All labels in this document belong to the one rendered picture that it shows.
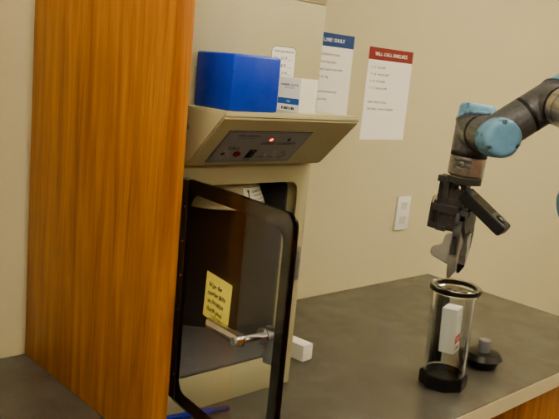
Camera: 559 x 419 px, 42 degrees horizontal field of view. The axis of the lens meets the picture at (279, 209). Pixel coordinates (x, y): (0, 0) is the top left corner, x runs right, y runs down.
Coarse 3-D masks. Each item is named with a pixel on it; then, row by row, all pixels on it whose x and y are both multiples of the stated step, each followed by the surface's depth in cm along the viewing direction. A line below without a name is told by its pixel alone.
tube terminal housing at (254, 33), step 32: (224, 0) 122; (256, 0) 126; (288, 0) 131; (224, 32) 123; (256, 32) 128; (288, 32) 133; (320, 32) 138; (192, 64) 120; (192, 96) 121; (288, 192) 145; (288, 352) 150
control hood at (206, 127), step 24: (192, 120) 118; (216, 120) 113; (240, 120) 115; (264, 120) 118; (288, 120) 122; (312, 120) 126; (336, 120) 129; (192, 144) 118; (216, 144) 118; (312, 144) 133; (336, 144) 138
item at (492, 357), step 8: (480, 344) 170; (488, 344) 169; (472, 352) 169; (480, 352) 170; (488, 352) 170; (496, 352) 170; (472, 360) 168; (480, 360) 167; (488, 360) 167; (496, 360) 167; (480, 368) 168; (488, 368) 168
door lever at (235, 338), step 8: (208, 320) 107; (216, 320) 107; (208, 328) 108; (216, 328) 105; (224, 328) 104; (232, 328) 104; (264, 328) 104; (224, 336) 104; (232, 336) 102; (240, 336) 102; (248, 336) 103; (256, 336) 103; (264, 336) 104; (232, 344) 102; (240, 344) 102; (264, 344) 104
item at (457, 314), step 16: (448, 288) 159; (464, 288) 158; (480, 288) 154; (432, 304) 155; (448, 304) 151; (464, 304) 151; (432, 320) 155; (448, 320) 152; (464, 320) 152; (432, 336) 155; (448, 336) 152; (464, 336) 153; (432, 352) 155; (448, 352) 153; (464, 352) 154; (432, 368) 155; (448, 368) 153; (464, 368) 155
